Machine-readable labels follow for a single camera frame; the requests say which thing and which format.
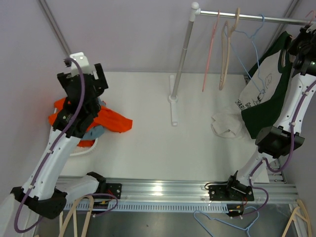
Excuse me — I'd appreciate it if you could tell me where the orange t shirt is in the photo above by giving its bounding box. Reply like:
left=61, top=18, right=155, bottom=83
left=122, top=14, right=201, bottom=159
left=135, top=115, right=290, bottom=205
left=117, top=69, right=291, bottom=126
left=78, top=140, right=95, bottom=148
left=48, top=97, right=133, bottom=133

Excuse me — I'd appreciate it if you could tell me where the blue grey t shirt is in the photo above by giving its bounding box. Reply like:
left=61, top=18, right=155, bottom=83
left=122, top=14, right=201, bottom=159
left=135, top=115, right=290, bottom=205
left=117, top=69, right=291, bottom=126
left=82, top=97, right=107, bottom=141

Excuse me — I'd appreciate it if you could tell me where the blue wire hanger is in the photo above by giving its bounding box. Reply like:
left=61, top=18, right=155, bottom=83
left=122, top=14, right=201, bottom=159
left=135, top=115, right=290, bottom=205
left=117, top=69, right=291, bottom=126
left=230, top=14, right=265, bottom=94
left=193, top=206, right=260, bottom=237

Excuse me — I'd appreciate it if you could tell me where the green and pink shirt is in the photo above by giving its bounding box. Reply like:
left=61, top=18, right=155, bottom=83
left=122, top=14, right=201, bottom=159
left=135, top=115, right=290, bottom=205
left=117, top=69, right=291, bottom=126
left=211, top=31, right=292, bottom=139

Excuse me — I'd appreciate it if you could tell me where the wooden hanger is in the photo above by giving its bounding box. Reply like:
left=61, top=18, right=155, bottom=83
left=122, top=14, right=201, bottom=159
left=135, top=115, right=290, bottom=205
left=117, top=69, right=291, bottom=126
left=219, top=7, right=240, bottom=90
left=281, top=199, right=313, bottom=237

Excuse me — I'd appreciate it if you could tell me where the pink wire hanger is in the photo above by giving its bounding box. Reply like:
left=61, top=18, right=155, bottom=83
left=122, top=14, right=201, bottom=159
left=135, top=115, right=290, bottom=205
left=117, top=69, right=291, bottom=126
left=202, top=10, right=220, bottom=92

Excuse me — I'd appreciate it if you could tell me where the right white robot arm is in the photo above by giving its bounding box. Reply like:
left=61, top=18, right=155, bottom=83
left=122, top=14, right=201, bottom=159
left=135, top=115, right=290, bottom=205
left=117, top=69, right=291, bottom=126
left=222, top=23, right=316, bottom=201

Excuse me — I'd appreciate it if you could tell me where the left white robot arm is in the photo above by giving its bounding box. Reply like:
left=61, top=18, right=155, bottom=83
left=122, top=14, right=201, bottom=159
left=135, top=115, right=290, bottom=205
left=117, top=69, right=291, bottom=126
left=11, top=64, right=108, bottom=219

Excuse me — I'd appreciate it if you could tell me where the white plastic laundry basket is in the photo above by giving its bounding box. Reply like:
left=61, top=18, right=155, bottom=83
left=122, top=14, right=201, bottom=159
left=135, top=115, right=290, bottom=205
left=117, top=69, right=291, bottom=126
left=49, top=125, right=99, bottom=158

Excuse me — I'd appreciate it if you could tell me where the metal clothes rack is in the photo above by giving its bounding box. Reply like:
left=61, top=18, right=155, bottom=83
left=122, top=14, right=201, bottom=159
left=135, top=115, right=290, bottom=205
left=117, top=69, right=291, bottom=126
left=168, top=0, right=316, bottom=126

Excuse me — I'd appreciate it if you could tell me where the wooden hangers bottom left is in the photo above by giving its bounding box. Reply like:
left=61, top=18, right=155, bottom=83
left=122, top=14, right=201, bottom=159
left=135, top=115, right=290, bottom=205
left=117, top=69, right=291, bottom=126
left=58, top=195, right=94, bottom=237

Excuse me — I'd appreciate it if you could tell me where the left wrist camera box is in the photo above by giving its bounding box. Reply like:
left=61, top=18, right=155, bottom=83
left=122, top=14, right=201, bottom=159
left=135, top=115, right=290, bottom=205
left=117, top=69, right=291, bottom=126
left=64, top=52, right=92, bottom=77

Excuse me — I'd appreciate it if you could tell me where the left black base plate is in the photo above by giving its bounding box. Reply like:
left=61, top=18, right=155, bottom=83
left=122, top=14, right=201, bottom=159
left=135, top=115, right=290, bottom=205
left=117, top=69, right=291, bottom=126
left=95, top=183, right=122, bottom=199

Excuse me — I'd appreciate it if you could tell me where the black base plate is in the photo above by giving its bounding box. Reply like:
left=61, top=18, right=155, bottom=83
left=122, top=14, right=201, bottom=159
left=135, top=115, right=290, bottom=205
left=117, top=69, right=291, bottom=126
left=204, top=184, right=254, bottom=201
left=95, top=183, right=122, bottom=199

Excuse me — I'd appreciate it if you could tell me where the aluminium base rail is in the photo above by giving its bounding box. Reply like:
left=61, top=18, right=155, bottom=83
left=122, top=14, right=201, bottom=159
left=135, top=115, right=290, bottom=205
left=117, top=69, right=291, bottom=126
left=32, top=172, right=299, bottom=213

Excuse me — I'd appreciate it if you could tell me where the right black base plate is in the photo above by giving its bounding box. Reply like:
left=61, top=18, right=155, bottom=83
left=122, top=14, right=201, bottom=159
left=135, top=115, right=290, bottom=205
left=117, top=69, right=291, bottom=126
left=204, top=184, right=254, bottom=201

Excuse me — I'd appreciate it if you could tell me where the blue wire hanger on floor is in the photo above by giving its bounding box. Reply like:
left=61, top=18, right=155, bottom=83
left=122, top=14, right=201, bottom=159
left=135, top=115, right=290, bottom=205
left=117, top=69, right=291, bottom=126
left=193, top=206, right=260, bottom=237

